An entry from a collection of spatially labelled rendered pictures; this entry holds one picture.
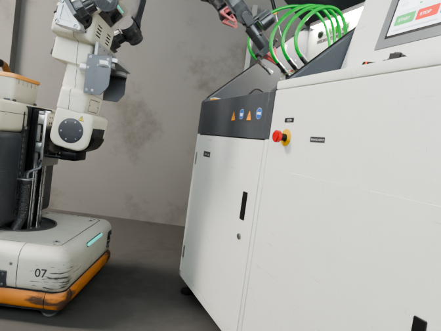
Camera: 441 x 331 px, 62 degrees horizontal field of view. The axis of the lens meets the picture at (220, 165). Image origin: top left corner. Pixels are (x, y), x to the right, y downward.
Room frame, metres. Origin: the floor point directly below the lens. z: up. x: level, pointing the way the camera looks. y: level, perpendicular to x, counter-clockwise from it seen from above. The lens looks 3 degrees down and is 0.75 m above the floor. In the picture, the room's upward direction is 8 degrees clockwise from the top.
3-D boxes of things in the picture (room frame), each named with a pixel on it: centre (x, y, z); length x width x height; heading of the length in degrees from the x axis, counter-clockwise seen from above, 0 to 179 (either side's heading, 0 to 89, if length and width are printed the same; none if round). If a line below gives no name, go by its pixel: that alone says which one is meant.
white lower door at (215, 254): (1.52, -0.01, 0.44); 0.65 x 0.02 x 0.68; 23
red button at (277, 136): (1.09, -0.16, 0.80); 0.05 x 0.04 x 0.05; 23
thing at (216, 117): (1.52, -0.02, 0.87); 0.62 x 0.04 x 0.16; 23
